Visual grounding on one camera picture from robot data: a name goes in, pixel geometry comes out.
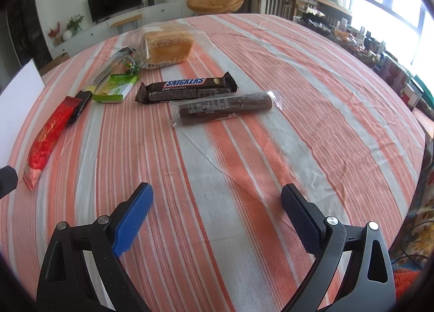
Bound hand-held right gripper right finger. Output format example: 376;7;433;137
281;183;397;312

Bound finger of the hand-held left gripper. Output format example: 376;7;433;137
0;165;18;200

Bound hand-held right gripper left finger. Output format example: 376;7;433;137
36;182;155;312

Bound red snack packet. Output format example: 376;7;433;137
23;96;79;192

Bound black snack packet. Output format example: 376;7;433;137
68;91;93;125

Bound light green wafer packet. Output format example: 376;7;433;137
92;74;141;104

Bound brown roll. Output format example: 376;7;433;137
170;91;283;127

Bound long striped snack packet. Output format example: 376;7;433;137
85;48;134;93

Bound small clear candy bag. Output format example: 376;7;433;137
117;52;145;77

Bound orange striped tablecloth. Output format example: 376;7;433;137
7;14;426;312

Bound floral cloth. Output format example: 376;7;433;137
390;149;434;285

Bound cardboard box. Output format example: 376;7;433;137
39;52;71;75

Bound brown chocolate bar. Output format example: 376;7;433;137
136;73;238;104

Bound red flowers in vase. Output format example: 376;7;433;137
47;22;63;45

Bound black shelf unit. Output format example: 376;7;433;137
7;0;53;65

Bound plant in white vase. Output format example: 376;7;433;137
63;14;85;40

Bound bread loaf in clear bag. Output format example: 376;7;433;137
130;22;209;70

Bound cluttered side table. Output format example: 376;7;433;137
295;10;434;112

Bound wooden stool with metal legs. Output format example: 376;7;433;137
110;14;143;31

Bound black television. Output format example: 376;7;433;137
87;0;143;24

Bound white television cabinet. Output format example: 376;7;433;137
51;2;184;58

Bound wooden dining table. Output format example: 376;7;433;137
295;0;353;28

